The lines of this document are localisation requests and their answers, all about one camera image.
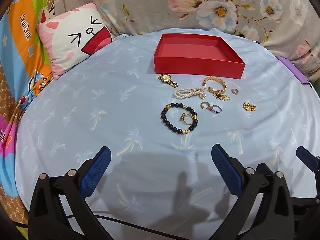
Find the gold cluster earring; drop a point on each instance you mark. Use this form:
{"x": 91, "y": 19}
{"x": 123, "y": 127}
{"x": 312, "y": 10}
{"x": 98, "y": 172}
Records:
{"x": 249, "y": 106}

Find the purple flat object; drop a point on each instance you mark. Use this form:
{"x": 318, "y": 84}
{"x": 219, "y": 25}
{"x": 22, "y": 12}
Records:
{"x": 297, "y": 72}

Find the red cardboard box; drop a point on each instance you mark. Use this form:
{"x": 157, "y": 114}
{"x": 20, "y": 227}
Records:
{"x": 197, "y": 66}

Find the light blue palm print sheet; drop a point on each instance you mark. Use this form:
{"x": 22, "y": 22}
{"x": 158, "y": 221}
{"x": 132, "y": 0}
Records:
{"x": 100, "y": 105}

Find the white cat face pillow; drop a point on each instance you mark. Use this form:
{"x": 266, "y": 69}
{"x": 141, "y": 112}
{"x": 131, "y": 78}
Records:
{"x": 75, "y": 37}

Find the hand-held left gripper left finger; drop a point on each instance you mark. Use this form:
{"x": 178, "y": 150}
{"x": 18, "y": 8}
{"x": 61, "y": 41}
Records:
{"x": 96, "y": 172}

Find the colourful cartoon bed sheet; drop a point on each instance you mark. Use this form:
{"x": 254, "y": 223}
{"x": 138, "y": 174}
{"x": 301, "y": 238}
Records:
{"x": 22, "y": 42}

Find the gold wristwatch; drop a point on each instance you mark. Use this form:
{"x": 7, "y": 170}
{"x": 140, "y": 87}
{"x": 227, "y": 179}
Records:
{"x": 165, "y": 78}

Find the gold hoop earring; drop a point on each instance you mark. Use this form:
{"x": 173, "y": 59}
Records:
{"x": 202, "y": 104}

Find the silver ear cuff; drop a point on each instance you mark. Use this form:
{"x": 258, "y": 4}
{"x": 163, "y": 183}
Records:
{"x": 233, "y": 91}

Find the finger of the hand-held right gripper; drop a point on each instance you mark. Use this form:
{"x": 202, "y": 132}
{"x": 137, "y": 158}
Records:
{"x": 307, "y": 206}
{"x": 306, "y": 156}

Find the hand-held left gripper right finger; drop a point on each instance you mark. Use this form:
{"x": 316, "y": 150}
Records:
{"x": 227, "y": 170}

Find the grey floral blanket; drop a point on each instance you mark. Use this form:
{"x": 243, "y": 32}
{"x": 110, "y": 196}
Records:
{"x": 162, "y": 5}

